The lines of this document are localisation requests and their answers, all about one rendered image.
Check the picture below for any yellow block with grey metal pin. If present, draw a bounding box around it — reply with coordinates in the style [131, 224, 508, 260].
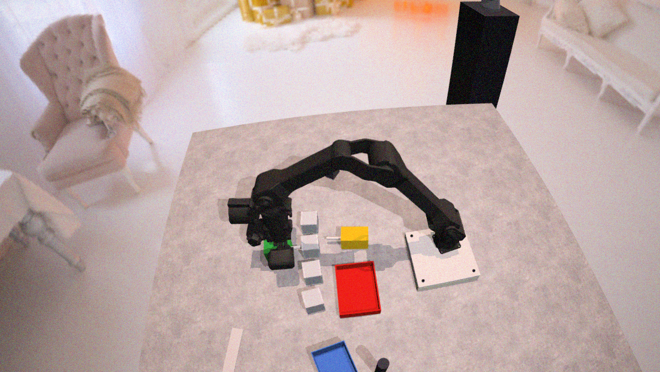
[326, 227, 368, 249]

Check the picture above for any red tray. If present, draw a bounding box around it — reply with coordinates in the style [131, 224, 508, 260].
[335, 261, 381, 318]

